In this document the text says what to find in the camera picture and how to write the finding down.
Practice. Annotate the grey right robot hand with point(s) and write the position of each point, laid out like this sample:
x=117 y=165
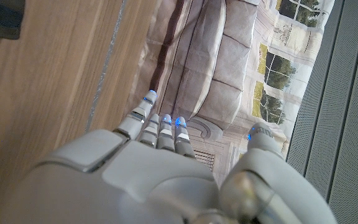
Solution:
x=135 y=186

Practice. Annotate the printed sofa room backdrop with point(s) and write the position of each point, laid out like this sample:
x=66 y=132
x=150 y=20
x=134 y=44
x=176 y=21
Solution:
x=222 y=62

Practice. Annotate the small black toy car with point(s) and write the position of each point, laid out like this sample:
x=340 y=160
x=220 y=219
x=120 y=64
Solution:
x=2 y=17

